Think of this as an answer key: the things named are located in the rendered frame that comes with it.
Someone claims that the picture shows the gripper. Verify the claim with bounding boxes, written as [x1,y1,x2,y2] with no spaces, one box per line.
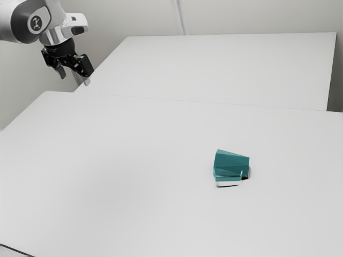
[40,38,94,87]

